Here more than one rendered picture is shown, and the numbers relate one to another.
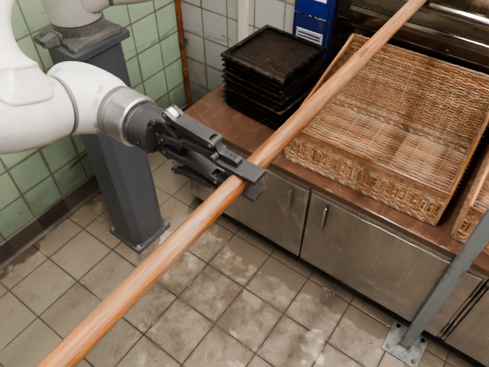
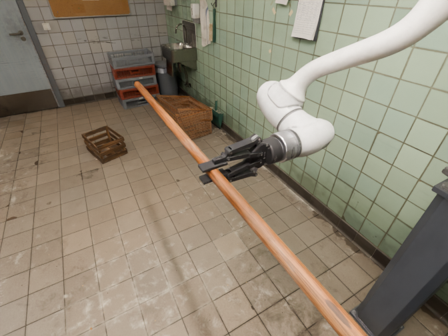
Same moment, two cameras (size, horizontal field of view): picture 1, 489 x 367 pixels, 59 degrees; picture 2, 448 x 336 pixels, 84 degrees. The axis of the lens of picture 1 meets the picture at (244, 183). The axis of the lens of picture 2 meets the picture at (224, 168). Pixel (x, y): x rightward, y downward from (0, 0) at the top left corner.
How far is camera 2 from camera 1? 0.81 m
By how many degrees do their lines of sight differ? 77
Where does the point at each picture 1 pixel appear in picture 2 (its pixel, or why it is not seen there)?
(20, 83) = (277, 92)
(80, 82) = (295, 118)
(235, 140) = not seen: outside the picture
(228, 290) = not seen: outside the picture
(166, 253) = (184, 138)
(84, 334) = (170, 121)
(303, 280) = not seen: outside the picture
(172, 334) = (279, 315)
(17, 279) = (335, 240)
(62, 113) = (275, 116)
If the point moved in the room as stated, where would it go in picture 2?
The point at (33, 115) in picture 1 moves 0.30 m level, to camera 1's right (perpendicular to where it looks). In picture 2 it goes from (268, 104) to (230, 150)
